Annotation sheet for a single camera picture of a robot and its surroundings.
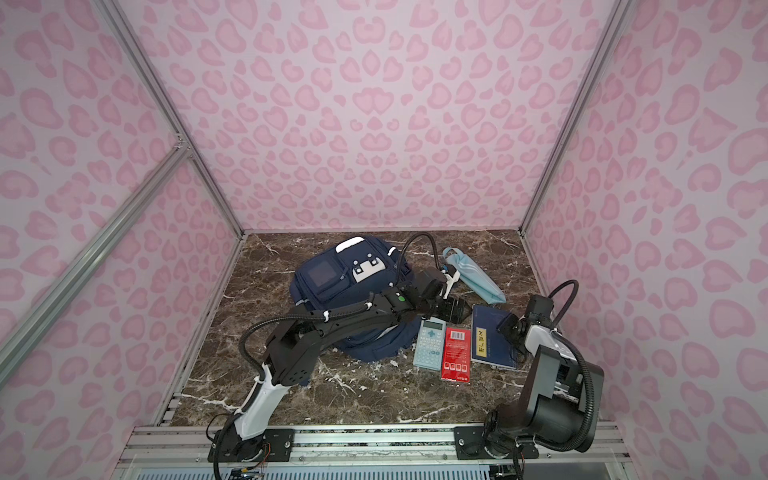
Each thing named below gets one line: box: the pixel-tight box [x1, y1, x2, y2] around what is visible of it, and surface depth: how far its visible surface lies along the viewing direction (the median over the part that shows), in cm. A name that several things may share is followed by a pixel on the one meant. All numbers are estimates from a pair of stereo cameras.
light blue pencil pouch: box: [442, 247, 507, 305], surface depth 100 cm
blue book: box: [471, 305, 517, 369], surface depth 90 cm
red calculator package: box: [440, 327, 471, 383], surface depth 88 cm
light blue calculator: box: [413, 316, 447, 371], surface depth 90 cm
